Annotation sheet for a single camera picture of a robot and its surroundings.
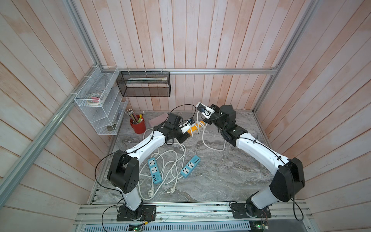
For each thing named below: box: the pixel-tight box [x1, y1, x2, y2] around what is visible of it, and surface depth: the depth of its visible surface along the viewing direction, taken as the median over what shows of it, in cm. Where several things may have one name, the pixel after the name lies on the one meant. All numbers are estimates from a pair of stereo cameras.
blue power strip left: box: [147, 157, 163, 185], surface depth 86 cm
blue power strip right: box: [180, 155, 201, 179], surface depth 89 cm
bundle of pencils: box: [124, 108, 145, 125], surface depth 101 cm
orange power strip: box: [186, 120, 206, 136], surface depth 84 cm
